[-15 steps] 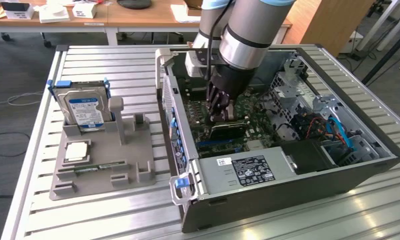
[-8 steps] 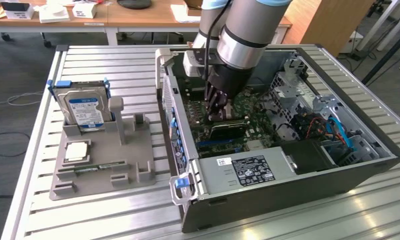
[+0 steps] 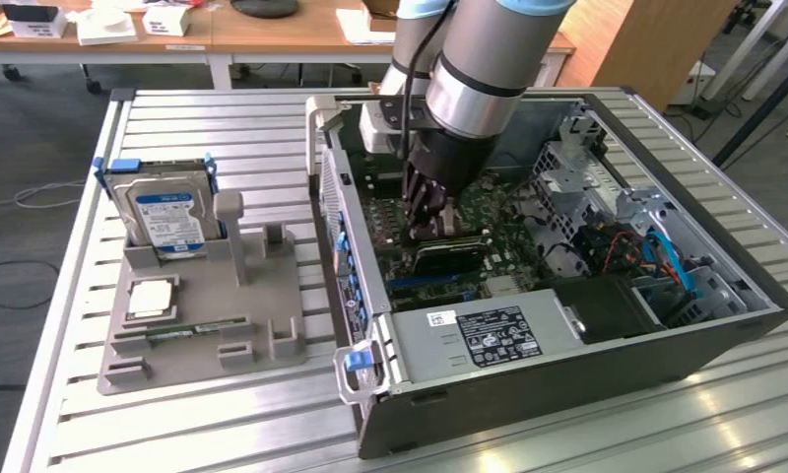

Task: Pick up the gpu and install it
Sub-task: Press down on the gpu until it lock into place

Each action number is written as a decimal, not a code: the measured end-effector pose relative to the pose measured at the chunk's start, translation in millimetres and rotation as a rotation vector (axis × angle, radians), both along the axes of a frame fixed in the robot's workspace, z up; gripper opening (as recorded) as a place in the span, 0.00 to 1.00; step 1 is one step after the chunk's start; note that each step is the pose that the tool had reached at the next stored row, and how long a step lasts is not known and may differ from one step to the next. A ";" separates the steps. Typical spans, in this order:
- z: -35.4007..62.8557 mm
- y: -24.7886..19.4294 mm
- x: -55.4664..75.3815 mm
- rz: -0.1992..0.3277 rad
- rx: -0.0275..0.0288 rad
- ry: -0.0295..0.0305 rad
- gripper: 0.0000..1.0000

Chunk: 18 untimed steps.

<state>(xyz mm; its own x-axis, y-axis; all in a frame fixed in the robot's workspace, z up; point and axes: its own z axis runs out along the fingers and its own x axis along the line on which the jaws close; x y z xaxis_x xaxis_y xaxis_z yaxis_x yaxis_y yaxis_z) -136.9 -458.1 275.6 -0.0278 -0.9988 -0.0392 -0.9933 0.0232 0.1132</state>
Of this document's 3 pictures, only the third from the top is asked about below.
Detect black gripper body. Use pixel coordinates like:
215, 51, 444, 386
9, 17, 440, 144
402, 123, 501, 197

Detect black Nvidia graphics card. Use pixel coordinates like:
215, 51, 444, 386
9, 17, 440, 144
408, 234, 489, 278

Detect black RAM slot bank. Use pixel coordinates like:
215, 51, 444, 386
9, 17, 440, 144
357, 167, 409, 193

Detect green motherboard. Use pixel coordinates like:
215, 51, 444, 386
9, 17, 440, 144
353, 167, 560, 316

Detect perforated metal drive cage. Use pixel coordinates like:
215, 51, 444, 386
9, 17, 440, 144
525, 140, 626, 247

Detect grey power supply unit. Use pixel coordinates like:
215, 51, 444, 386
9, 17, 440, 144
390, 289, 584, 386

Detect white paper stack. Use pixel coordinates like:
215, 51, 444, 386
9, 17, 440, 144
334, 8, 398, 46

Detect black fan shroud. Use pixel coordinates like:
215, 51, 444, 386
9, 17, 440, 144
550, 274, 665, 345

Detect brown cardboard box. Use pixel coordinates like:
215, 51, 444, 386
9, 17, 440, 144
360, 0, 401, 21

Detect wooden desk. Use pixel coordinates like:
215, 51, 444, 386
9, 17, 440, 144
0, 0, 576, 93

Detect hard disk with blue carrier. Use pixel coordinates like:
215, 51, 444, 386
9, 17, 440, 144
91, 156, 219, 261

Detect wooden cabinet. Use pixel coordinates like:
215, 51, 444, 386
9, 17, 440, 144
550, 0, 744, 113

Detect grey parts rack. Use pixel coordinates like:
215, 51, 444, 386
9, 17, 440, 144
95, 191, 309, 396

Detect loose green RAM stick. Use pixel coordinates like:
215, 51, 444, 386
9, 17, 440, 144
142, 318, 245, 342

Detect white floor box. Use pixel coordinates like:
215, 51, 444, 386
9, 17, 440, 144
666, 59, 720, 107

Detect black round base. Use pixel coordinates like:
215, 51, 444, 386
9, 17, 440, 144
227, 0, 301, 20

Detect metal disk bay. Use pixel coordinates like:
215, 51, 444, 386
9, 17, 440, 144
626, 194, 753, 329

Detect loose silver CPU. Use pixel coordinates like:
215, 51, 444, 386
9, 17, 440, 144
126, 279, 177, 316

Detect open black PC case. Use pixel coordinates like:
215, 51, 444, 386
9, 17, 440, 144
304, 91, 788, 462

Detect black slanted pole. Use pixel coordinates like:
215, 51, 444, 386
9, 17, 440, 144
712, 43, 788, 167

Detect white printed box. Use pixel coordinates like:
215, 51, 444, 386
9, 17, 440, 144
141, 3, 193, 37

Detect white stacked container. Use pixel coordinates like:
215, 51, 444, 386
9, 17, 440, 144
74, 5, 138, 47

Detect white box with black lid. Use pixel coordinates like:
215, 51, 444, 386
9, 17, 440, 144
2, 3, 67, 38

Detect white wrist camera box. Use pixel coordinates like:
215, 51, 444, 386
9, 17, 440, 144
357, 96, 429, 155

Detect black internal cable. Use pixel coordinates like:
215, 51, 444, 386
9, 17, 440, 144
509, 194, 589, 277

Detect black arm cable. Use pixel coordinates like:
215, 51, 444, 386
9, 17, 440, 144
396, 0, 453, 167

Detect orange red wires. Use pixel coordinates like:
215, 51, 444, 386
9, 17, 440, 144
596, 231, 656, 277

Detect blue SATA wire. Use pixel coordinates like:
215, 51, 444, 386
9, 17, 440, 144
642, 229, 701, 301

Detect white table frame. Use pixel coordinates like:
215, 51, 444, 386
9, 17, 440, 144
698, 0, 788, 142

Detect white floor cable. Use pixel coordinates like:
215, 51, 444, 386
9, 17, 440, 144
0, 177, 87, 208

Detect black floor cable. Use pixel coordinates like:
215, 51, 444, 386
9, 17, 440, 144
0, 260, 58, 303

